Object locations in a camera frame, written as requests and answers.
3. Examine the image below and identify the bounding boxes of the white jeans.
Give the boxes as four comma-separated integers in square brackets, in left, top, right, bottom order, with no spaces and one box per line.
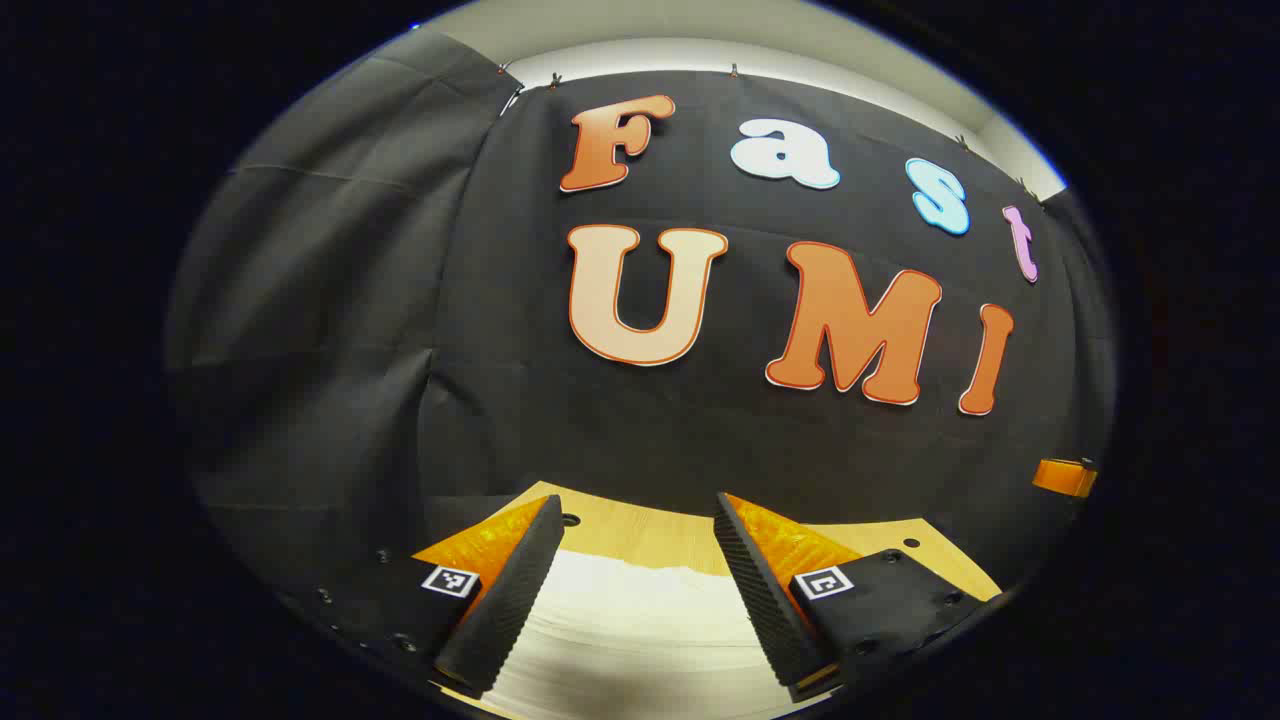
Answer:
[490,548,801,719]

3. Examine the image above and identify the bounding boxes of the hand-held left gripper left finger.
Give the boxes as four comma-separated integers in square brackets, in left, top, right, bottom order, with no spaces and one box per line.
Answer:
[285,494,565,699]

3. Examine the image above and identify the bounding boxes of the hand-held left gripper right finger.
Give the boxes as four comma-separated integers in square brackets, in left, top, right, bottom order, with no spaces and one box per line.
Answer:
[712,491,1003,703]

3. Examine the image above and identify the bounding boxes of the black backdrop cloth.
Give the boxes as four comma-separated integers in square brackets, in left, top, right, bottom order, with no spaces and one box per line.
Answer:
[165,28,1116,641]

